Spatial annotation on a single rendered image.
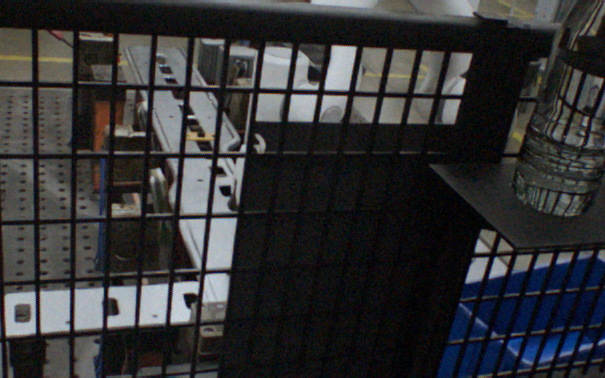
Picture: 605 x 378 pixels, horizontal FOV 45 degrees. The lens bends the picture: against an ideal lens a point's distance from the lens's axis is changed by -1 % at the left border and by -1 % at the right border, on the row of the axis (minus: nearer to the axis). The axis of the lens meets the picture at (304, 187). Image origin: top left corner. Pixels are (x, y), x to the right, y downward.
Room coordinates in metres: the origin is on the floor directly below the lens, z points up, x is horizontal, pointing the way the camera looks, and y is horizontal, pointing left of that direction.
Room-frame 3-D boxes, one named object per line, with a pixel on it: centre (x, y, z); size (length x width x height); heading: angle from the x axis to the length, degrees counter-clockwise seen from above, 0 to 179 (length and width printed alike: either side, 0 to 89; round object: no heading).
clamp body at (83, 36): (2.00, 0.66, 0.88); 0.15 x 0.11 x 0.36; 113
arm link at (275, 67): (1.11, 0.06, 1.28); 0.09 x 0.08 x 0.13; 53
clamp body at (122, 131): (1.41, 0.39, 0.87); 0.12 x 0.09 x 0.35; 113
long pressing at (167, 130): (1.55, 0.27, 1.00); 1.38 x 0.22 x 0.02; 23
